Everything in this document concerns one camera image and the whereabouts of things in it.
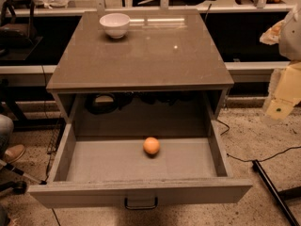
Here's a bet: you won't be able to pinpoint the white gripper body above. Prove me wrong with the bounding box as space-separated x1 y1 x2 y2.
274 61 301 106

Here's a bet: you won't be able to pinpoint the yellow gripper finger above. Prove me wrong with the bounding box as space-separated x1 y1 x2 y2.
265 99 293 121
260 20 284 45

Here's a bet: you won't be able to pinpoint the orange fruit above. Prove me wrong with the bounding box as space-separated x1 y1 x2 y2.
143 137 160 154

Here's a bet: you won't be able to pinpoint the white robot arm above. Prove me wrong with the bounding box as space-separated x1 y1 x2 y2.
260 7 301 122

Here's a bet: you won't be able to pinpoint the grey cabinet with counter top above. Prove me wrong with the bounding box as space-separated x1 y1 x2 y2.
47 10 233 137

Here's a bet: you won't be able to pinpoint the open grey top drawer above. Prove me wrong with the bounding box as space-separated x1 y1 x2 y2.
29 121 252 208

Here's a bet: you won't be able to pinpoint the black metal stand leg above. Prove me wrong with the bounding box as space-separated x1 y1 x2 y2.
252 160 301 226

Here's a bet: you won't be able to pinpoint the white ceramic bowl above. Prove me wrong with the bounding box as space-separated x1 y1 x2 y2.
100 13 130 39

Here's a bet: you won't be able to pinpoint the dark chair at left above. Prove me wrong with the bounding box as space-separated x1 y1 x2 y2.
0 0 41 61

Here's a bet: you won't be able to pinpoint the brown shoe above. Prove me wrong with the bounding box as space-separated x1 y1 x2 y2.
3 144 25 163

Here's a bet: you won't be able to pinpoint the black chair base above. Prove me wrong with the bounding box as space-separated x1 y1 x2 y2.
0 160 47 194

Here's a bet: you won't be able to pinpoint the person's jeans leg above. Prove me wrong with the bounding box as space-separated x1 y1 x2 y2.
0 115 14 158

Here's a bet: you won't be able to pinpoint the black floor cable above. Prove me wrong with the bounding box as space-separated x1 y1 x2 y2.
215 119 301 164

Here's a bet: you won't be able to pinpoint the coiled black cables inside cabinet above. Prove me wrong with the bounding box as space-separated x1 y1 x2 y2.
84 91 201 115

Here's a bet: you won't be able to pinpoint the black drawer handle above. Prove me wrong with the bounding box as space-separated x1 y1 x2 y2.
124 197 158 211

